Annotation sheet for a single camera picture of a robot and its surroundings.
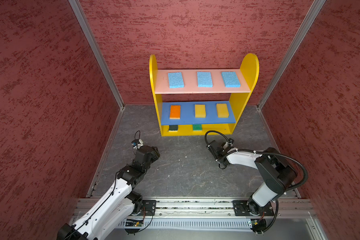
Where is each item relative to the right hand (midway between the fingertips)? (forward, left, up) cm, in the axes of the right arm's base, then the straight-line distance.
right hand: (220, 157), depth 94 cm
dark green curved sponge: (+21, +31, +5) cm, 38 cm away
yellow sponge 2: (+25, -3, +17) cm, 31 cm away
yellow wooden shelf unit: (+23, +20, +5) cm, 31 cm away
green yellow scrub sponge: (+21, +13, +5) cm, 25 cm away
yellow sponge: (+25, +12, +18) cm, 33 cm away
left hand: (-2, +40, +13) cm, 42 cm away
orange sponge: (+25, +29, +17) cm, 42 cm away
